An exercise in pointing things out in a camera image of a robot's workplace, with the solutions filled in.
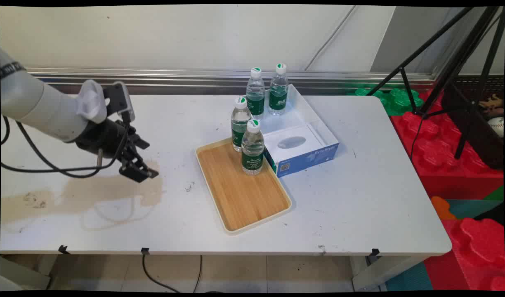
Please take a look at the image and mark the black mesh basket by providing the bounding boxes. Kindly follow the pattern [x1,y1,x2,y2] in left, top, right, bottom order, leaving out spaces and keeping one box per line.
[441,74,505,170]

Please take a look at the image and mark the green foam blocks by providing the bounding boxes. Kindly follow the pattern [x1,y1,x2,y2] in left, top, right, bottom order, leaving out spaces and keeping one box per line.
[347,87,425,117]

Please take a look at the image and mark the black tripod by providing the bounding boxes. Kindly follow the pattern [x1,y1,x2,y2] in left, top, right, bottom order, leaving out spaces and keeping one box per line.
[366,6,505,160]

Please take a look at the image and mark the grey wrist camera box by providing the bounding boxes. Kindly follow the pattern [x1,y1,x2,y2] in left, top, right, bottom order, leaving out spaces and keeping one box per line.
[104,81,136,124]

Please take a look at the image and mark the water bottle green label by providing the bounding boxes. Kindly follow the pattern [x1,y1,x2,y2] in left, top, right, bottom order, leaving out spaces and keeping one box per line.
[231,97,252,153]
[246,67,266,120]
[269,63,289,116]

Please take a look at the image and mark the large red foam block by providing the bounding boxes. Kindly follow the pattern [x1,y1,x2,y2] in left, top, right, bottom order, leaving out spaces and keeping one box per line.
[390,88,504,199]

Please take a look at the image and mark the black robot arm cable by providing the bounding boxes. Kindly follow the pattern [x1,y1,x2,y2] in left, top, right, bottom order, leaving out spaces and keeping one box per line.
[0,115,130,179]

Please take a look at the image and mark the orange foam piece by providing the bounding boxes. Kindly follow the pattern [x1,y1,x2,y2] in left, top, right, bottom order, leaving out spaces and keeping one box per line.
[430,196,458,221]

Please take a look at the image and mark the metal wall rail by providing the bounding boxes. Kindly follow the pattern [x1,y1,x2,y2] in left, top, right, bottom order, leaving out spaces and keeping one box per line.
[26,68,435,96]

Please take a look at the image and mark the blue white tissue box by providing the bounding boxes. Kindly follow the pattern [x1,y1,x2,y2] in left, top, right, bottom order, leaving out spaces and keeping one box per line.
[261,84,340,178]

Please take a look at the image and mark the black floor cable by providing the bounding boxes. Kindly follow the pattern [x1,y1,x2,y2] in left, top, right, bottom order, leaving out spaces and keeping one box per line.
[193,255,203,293]
[142,254,171,293]

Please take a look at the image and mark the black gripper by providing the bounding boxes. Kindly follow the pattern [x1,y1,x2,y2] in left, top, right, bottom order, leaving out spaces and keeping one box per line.
[75,118,159,184]

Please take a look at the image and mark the water bottle script label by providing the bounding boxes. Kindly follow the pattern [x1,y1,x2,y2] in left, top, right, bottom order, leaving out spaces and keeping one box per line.
[241,119,265,176]

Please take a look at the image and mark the teal foam mat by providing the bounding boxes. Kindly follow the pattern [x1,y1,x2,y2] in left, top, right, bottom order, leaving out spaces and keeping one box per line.
[444,198,504,220]

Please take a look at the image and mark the white table leg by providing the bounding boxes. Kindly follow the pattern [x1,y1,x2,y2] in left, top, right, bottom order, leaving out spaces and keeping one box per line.
[0,255,52,291]
[351,255,428,292]

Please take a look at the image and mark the thin black tripod cable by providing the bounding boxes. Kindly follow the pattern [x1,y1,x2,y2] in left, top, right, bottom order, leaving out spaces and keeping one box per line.
[409,113,427,161]

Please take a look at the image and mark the brown plush toy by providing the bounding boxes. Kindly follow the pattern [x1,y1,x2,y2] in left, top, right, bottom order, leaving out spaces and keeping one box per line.
[478,94,505,120]

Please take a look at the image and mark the white baseball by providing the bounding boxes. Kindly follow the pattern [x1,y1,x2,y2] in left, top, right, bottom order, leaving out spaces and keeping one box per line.
[486,117,505,138]

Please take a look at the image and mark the wooden tray cream rim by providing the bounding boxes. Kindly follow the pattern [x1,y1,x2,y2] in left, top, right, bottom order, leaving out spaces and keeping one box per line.
[195,137,292,236]

